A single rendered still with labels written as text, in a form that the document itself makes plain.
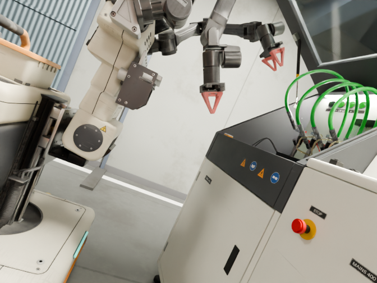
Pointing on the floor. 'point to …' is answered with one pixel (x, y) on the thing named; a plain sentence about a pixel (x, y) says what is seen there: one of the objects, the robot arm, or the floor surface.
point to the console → (324, 234)
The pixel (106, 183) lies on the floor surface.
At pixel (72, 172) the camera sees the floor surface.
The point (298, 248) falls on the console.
